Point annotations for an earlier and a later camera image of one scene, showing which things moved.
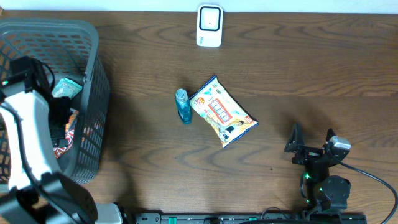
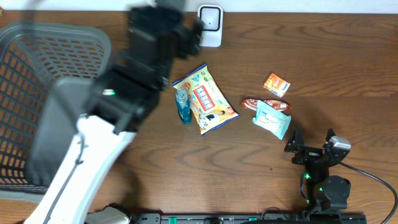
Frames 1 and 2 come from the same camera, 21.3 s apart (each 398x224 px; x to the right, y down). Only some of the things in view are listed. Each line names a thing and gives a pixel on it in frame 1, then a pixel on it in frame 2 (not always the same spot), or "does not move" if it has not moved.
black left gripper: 58,134 → 187,46
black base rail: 250,218 does not move
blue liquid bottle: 183,106 does not move
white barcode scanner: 209,25 does not move
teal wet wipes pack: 66,88 → 273,121
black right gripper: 308,153 does not move
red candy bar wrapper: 69,135 → 252,104
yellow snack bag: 222,111 → 210,106
